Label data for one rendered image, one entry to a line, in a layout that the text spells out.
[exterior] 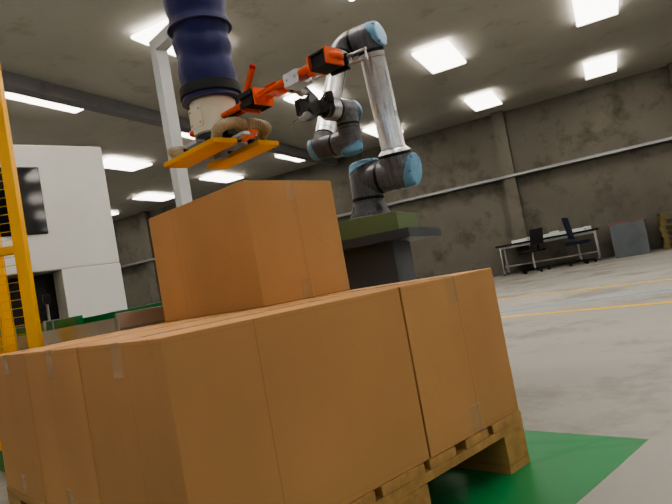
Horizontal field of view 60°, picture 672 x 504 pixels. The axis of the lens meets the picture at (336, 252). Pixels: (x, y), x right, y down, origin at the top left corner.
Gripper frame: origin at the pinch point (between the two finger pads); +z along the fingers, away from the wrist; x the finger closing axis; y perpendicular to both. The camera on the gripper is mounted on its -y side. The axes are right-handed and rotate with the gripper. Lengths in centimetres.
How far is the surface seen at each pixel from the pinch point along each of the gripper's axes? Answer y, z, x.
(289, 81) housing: -18.4, 16.8, -1.5
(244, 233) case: -1, 31, -46
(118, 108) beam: 691, -298, 259
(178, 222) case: 35, 32, -35
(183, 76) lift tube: 27.8, 24.0, 16.8
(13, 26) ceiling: 509, -96, 273
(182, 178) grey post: 336, -165, 57
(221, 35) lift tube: 17.0, 12.1, 29.6
